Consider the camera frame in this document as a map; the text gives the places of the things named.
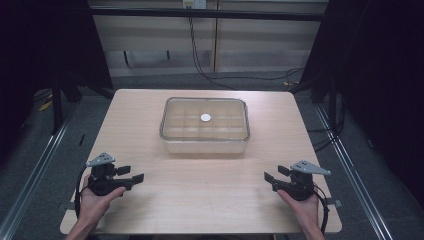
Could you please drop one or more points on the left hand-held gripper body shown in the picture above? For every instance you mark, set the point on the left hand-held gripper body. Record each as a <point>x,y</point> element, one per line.
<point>103,185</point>

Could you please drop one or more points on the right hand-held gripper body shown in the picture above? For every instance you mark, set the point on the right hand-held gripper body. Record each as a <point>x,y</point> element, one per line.
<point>300,186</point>

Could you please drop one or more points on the person's left hand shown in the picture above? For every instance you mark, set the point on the person's left hand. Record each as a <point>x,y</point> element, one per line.
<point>93,205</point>

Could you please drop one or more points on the person's right hand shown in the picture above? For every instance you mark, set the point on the person's right hand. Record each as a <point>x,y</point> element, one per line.
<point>306,210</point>

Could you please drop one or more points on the clear plastic container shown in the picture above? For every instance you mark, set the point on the clear plastic container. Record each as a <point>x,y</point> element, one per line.
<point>186,133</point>

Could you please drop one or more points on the white round disc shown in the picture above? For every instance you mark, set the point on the white round disc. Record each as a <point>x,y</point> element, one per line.
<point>205,117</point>

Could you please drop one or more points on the black metal stand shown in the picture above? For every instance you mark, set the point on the black metal stand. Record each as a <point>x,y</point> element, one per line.
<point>57,106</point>

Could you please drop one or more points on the black curtain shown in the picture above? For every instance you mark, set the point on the black curtain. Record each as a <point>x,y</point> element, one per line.
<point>43,43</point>
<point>380,83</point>

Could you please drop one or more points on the black horizontal bar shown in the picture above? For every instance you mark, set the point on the black horizontal bar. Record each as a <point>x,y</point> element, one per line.
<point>206,14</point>

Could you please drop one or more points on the grey table bracket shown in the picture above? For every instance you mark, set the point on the grey table bracket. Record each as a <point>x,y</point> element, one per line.
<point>70,206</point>
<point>335,202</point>

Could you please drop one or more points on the metal floor rail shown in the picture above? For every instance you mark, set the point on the metal floor rail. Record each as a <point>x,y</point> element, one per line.
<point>36,173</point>
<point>353,173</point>

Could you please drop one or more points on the white wall socket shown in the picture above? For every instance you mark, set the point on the white wall socket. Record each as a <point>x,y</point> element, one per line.
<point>195,3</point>

